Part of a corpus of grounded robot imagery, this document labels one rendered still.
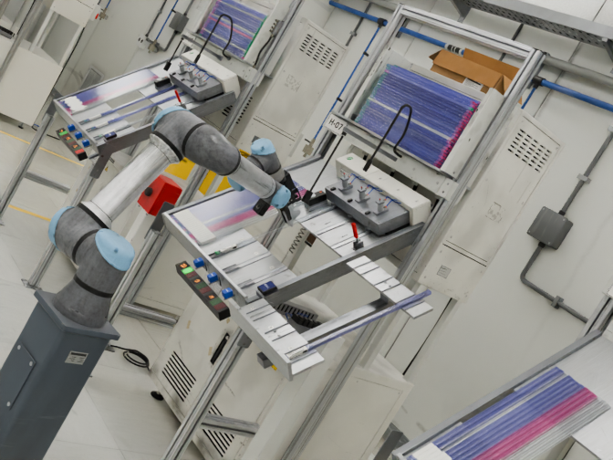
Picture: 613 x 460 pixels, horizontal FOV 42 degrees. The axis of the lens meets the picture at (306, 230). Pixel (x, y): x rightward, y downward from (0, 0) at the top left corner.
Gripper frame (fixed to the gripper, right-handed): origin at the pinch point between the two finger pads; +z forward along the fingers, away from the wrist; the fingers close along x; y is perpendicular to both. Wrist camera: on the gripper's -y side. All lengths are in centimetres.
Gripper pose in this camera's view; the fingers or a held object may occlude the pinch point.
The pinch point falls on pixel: (287, 224)
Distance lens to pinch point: 286.9
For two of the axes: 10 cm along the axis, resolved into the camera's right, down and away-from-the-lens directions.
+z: 3.0, 7.3, 6.2
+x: -5.2, -4.2, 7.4
